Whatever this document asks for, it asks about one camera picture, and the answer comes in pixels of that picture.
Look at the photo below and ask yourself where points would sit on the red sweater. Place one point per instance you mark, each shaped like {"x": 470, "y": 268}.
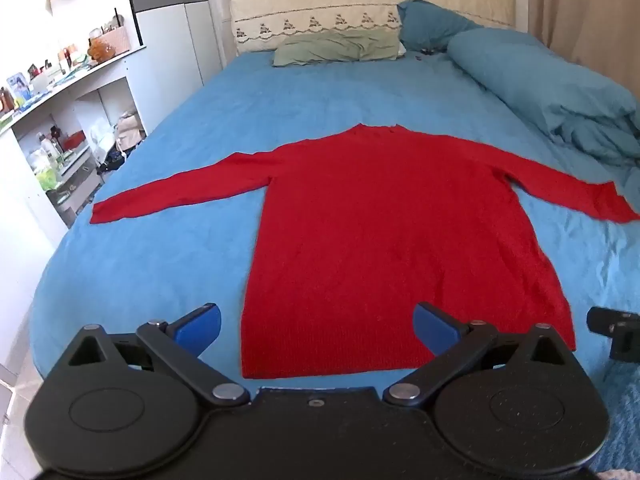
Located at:
{"x": 375, "y": 235}

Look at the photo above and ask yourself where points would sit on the beige bag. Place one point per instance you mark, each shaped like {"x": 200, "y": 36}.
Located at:
{"x": 127, "y": 132}

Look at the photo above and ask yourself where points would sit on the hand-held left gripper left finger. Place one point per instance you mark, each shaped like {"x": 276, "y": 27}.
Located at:
{"x": 200, "y": 329}

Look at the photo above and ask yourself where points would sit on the green pillow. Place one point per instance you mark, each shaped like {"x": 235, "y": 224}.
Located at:
{"x": 335, "y": 46}

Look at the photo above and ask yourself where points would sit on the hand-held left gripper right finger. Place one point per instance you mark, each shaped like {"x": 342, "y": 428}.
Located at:
{"x": 431, "y": 329}

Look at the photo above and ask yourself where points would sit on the bed with blue sheet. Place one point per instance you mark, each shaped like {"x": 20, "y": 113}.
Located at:
{"x": 200, "y": 270}

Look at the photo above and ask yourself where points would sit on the blue duvet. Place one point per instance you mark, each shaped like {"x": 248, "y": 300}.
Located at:
{"x": 540, "y": 80}

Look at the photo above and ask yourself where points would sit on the blue picture card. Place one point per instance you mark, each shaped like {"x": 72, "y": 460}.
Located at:
{"x": 17, "y": 87}

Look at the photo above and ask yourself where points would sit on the brown plush figure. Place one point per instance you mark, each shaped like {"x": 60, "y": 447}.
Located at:
{"x": 100, "y": 51}

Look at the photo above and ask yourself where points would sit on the white shelf unit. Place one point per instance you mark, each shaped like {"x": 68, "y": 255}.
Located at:
{"x": 107, "y": 82}

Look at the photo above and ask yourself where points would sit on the green plastic bag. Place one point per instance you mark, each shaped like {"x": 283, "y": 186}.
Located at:
{"x": 47, "y": 176}

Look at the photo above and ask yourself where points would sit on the small dark object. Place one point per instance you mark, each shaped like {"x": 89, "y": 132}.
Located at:
{"x": 425, "y": 52}

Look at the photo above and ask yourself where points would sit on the white wardrobe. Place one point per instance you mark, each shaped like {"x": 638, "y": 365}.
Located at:
{"x": 170, "y": 25}

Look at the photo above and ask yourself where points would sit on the beige curtain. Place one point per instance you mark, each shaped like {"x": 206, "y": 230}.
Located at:
{"x": 585, "y": 5}

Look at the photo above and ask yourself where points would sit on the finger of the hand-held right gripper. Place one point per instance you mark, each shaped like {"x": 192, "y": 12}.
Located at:
{"x": 612, "y": 327}

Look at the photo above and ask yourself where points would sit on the pink basket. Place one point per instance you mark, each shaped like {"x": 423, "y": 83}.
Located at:
{"x": 116, "y": 36}

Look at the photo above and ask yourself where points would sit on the dark blue pillow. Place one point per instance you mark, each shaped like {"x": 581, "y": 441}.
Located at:
{"x": 430, "y": 22}

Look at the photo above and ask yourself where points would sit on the red box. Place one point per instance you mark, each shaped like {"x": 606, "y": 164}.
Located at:
{"x": 75, "y": 140}

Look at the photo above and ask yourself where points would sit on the white bottle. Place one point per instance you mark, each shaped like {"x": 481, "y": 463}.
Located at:
{"x": 49, "y": 149}

